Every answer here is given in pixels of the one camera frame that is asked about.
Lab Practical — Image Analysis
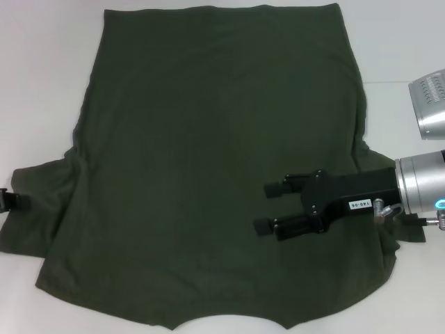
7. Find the dark green shirt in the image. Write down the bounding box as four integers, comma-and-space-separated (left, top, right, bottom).
0, 2, 427, 330

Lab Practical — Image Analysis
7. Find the right arm silver cable connector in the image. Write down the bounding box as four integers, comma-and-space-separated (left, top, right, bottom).
372, 198, 445, 231

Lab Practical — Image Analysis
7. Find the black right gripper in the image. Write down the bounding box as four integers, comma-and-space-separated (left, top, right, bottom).
253, 167, 401, 241

